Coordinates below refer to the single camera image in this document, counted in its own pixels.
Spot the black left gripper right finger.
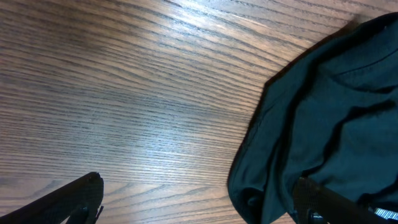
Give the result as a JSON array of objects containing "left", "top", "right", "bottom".
[{"left": 293, "top": 177, "right": 395, "bottom": 224}]

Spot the black t-shirt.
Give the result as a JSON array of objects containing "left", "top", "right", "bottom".
[{"left": 228, "top": 12, "right": 397, "bottom": 223}]

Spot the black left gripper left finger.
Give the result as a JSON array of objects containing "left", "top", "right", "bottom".
[{"left": 1, "top": 172, "right": 104, "bottom": 224}]

